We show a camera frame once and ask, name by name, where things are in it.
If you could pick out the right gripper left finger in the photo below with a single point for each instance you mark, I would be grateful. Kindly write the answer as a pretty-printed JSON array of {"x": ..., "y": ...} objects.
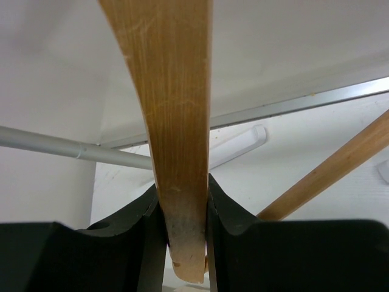
[{"x": 122, "y": 252}]

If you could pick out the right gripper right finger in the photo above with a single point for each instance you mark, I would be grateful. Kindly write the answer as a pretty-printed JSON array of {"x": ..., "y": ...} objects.
[{"x": 249, "y": 254}]

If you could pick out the white metal clothes rack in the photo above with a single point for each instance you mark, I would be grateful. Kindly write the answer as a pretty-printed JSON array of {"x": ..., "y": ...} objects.
[{"x": 29, "y": 141}]

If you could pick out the right aluminium table rail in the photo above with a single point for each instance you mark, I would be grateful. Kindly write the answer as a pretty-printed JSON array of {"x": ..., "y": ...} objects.
[{"x": 339, "y": 95}]

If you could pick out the wooden clothes hanger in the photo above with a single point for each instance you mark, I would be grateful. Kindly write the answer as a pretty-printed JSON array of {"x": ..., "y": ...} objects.
[{"x": 189, "y": 61}]

